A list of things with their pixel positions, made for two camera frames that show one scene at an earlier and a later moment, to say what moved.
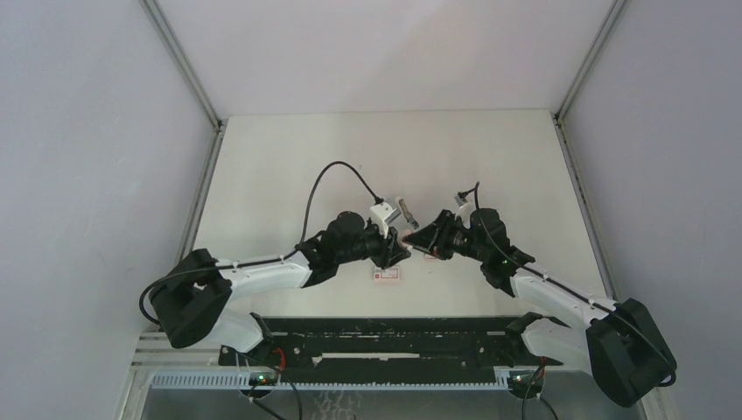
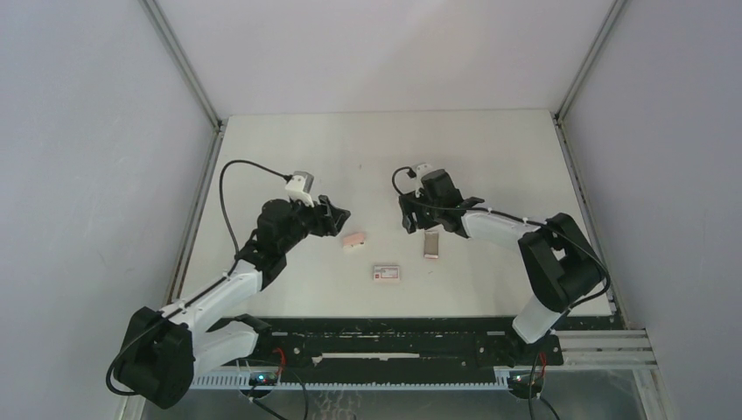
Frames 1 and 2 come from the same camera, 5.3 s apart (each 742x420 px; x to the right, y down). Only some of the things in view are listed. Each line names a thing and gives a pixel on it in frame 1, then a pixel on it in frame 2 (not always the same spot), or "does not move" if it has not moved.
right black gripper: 433,238 to 409,208
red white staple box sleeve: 390,273 does not move
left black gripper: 390,251 to 327,220
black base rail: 388,349 does not move
